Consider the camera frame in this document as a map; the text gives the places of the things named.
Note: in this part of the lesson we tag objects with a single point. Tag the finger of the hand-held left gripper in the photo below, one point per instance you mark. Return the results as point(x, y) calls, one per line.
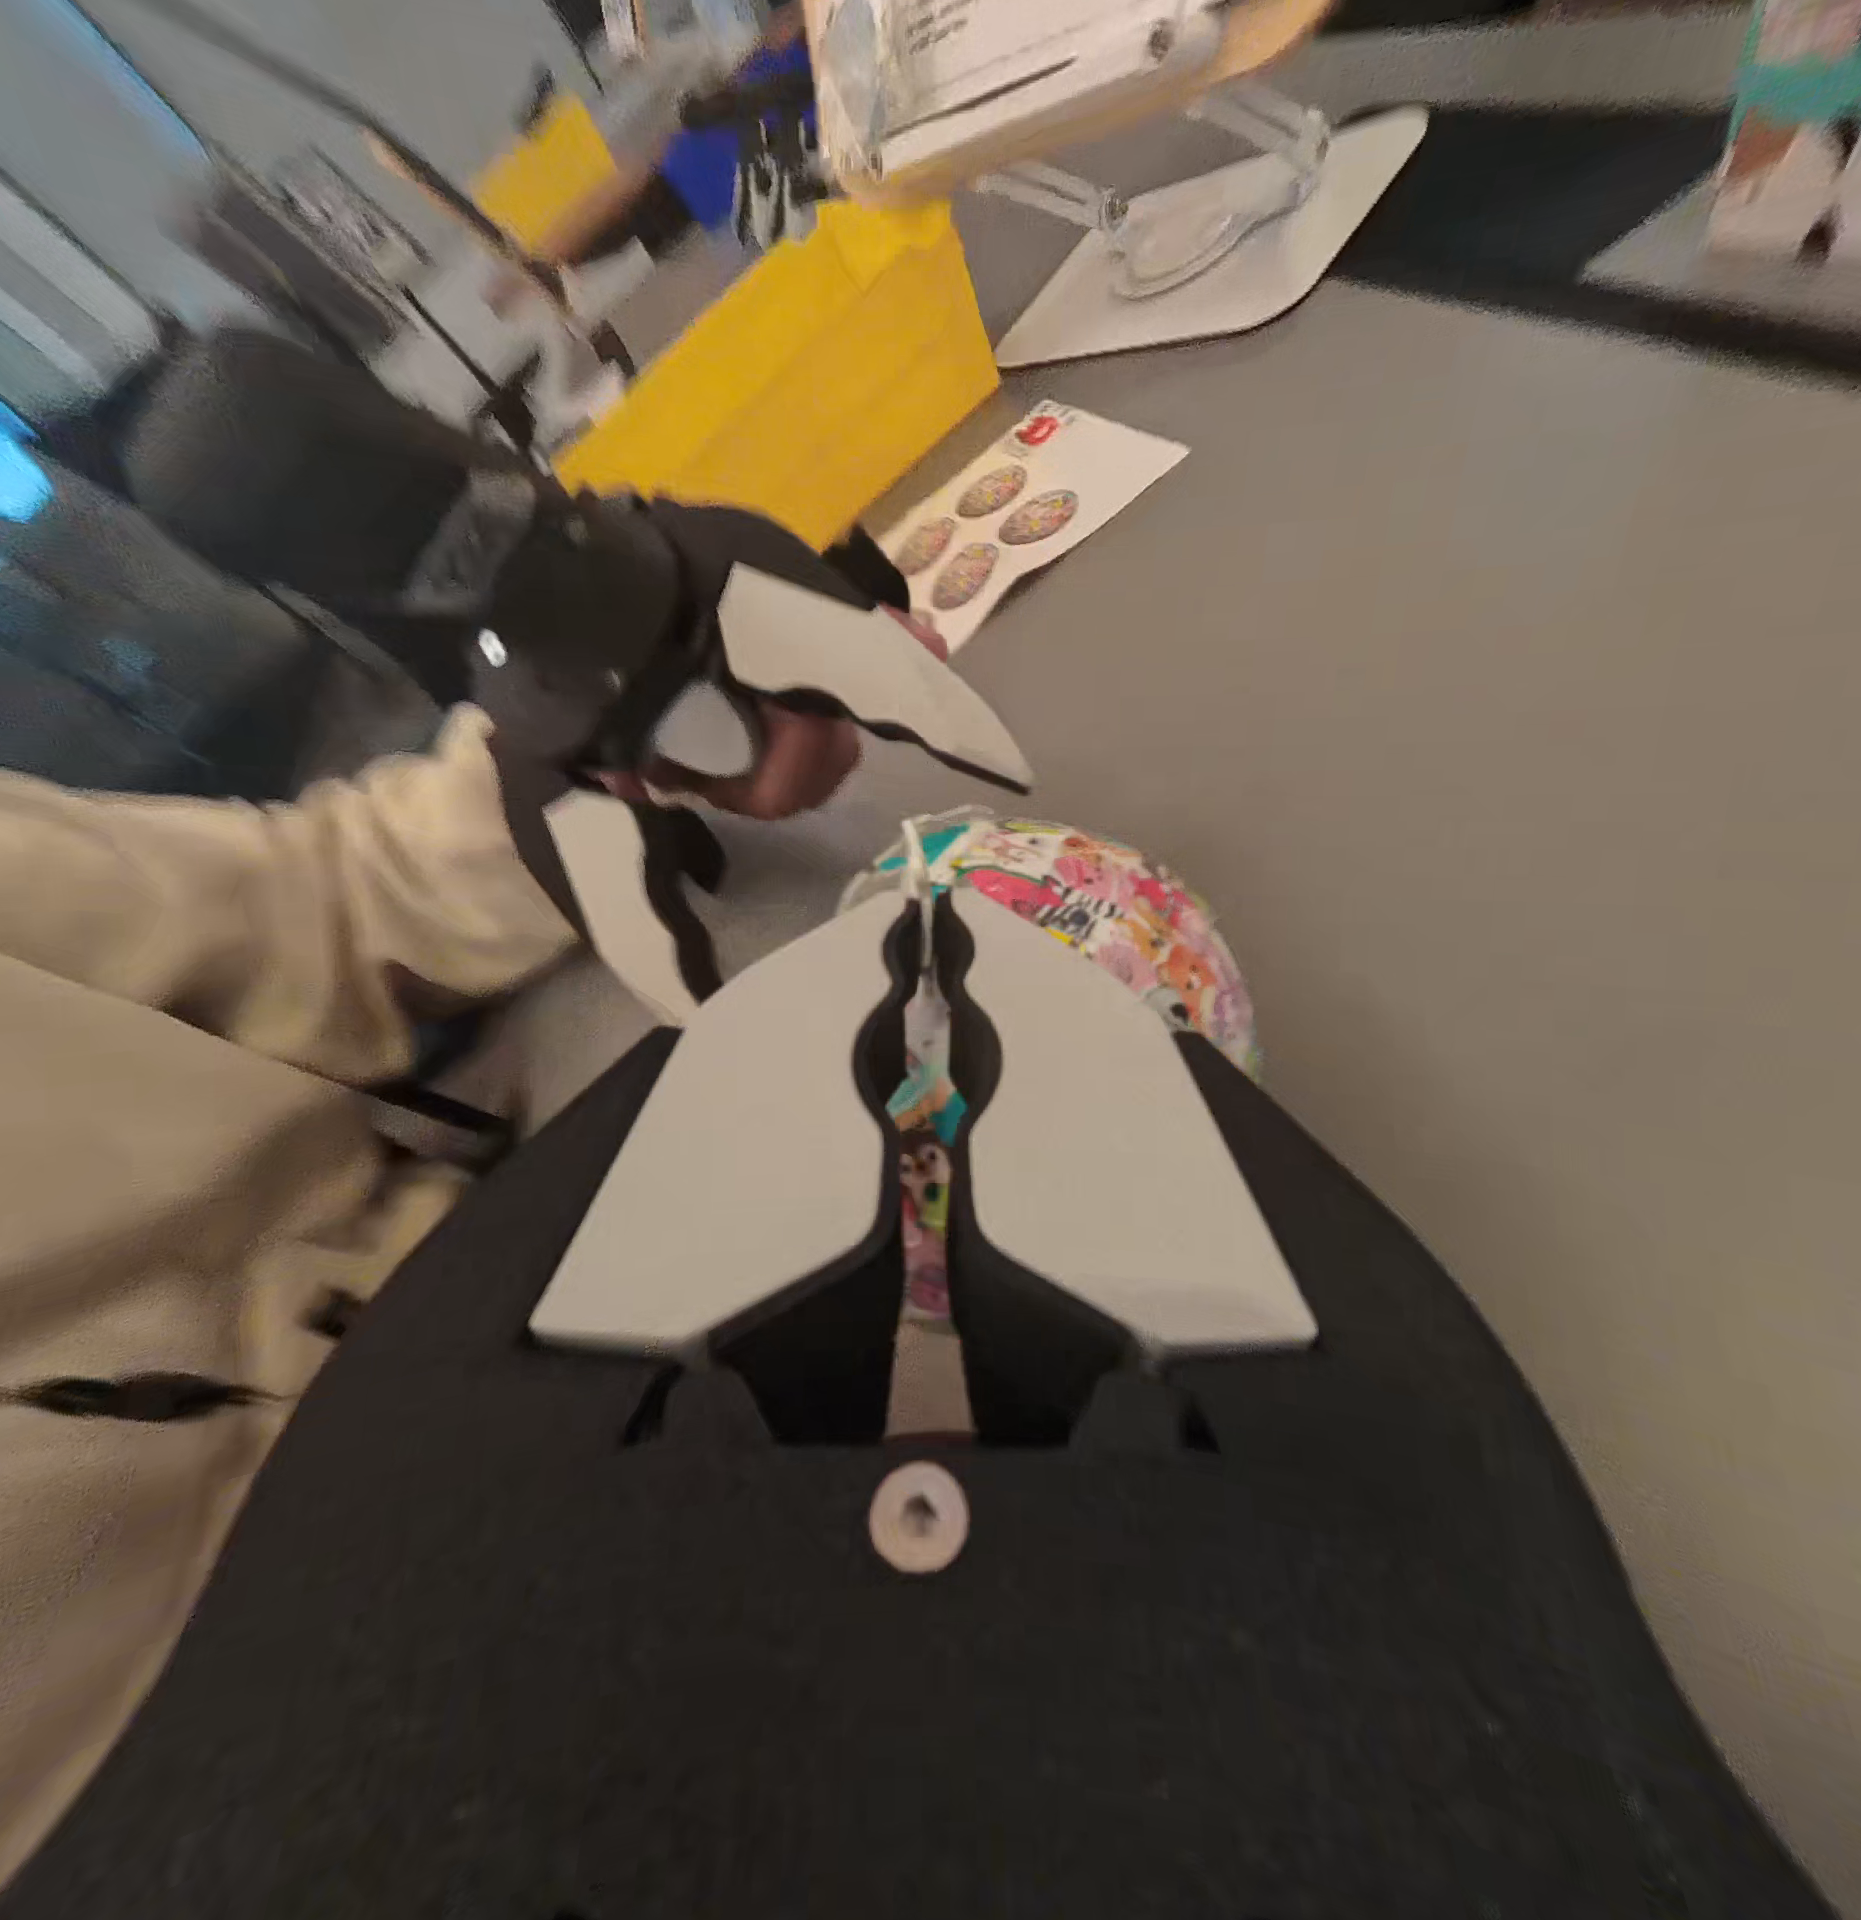
point(855, 659)
point(607, 870)

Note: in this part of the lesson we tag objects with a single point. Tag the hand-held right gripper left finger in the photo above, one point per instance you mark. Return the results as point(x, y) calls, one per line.
point(720, 1187)

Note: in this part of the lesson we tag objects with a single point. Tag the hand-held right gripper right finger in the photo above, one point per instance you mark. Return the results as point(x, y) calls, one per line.
point(1124, 1187)

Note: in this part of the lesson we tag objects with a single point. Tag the colourful puzzle ball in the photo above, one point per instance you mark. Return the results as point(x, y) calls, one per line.
point(1081, 885)

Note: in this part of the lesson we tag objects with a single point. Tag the puzzle instruction leaflet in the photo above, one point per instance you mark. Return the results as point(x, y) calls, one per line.
point(1050, 496)

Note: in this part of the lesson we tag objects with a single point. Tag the teal puzzle picture box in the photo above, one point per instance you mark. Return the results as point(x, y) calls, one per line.
point(1801, 92)

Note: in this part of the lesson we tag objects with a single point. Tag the person's left hand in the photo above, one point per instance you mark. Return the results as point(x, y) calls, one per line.
point(804, 766)

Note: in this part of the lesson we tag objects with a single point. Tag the yellow box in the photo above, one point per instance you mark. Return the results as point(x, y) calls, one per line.
point(810, 375)

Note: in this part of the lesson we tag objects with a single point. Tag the yellow plastic bin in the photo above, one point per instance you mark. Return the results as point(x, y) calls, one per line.
point(548, 174)

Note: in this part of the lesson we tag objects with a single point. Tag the clear stand with white base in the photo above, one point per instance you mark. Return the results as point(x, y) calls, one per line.
point(1215, 286)

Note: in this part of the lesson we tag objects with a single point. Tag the person's cream sweatshirt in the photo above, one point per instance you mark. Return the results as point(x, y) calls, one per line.
point(120, 1501)

